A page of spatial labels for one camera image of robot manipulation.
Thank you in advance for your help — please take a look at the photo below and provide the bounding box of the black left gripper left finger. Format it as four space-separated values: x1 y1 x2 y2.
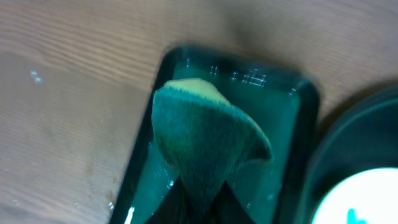
146 177 188 224

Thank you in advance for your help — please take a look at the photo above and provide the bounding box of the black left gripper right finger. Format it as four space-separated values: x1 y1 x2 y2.
214 182 254 224

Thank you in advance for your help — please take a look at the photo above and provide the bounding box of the green and yellow sponge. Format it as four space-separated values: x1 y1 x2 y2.
151 78 274 222

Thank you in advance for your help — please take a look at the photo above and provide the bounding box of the rectangular dark green tray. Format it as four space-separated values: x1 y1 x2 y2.
110 45 319 223

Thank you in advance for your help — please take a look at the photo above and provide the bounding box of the round black tray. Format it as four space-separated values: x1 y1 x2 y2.
294 87 397 223

